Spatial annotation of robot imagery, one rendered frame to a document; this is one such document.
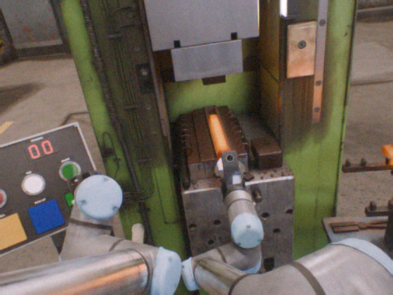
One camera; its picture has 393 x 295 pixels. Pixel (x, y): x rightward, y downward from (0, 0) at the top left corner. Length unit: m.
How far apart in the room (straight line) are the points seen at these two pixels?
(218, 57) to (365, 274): 0.69
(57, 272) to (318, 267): 0.37
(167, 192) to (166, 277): 0.88
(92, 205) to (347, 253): 0.42
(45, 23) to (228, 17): 6.77
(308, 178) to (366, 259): 0.91
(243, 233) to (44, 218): 0.55
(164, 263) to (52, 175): 0.60
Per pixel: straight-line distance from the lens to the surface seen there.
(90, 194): 0.64
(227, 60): 1.07
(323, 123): 1.41
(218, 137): 1.28
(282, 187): 1.24
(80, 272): 0.46
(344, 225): 1.38
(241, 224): 0.89
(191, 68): 1.06
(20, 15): 7.84
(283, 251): 1.44
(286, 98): 1.31
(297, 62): 1.26
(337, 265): 0.61
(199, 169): 1.21
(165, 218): 1.52
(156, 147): 1.32
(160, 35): 1.03
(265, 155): 1.22
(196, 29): 1.03
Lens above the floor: 1.62
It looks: 30 degrees down
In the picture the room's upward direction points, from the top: 8 degrees counter-clockwise
